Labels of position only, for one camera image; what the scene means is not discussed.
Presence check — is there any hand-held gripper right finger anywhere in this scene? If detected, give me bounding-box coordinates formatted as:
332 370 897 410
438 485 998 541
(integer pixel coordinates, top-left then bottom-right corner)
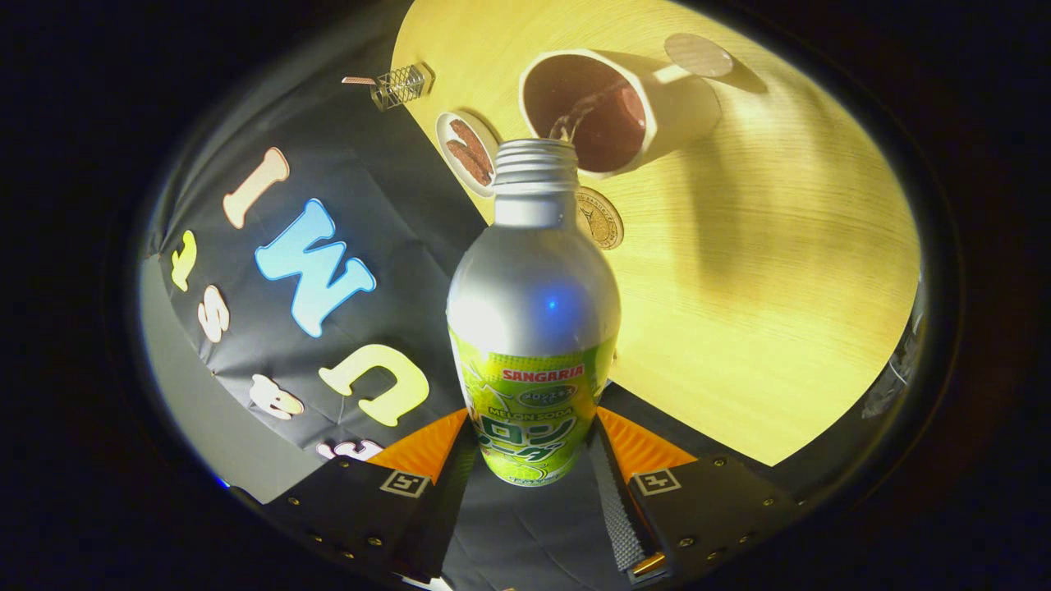
587 406 801 585

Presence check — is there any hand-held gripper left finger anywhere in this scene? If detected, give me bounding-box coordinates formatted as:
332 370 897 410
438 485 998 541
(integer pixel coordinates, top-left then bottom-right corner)
263 408 479 584

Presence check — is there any silver green juice bottle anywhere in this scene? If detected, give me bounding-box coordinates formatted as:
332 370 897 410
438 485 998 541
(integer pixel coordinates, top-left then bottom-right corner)
446 138 622 488

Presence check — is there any round cork coaster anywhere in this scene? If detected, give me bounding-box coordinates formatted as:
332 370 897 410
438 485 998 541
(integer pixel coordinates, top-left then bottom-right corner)
575 186 625 251

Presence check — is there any cream cup with wooden handle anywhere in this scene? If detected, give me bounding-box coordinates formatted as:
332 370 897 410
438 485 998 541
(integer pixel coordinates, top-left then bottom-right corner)
518 33 736 180

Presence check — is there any round wooden table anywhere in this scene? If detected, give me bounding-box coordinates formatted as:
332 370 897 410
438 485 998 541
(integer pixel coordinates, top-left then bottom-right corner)
392 0 922 467

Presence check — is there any black backdrop cloth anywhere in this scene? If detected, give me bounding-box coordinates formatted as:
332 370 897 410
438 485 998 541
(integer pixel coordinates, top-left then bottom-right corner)
144 78 871 591

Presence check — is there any brown meat piece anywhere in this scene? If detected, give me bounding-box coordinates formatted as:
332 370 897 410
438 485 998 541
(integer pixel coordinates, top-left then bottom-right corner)
450 119 494 177
446 140 491 187

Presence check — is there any white round plate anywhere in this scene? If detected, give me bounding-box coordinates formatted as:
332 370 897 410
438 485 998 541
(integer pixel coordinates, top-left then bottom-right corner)
434 111 500 199

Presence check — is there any wire utensil holder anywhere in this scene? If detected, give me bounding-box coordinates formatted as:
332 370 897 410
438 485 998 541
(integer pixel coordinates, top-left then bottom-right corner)
369 62 436 112

